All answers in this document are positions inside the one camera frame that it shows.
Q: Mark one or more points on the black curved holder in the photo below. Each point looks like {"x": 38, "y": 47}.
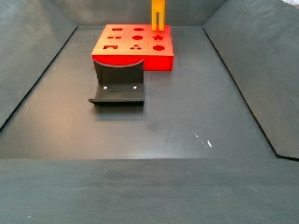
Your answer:
{"x": 120, "y": 83}

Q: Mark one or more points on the red shape-sorting block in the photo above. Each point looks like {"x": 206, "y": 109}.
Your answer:
{"x": 127, "y": 43}

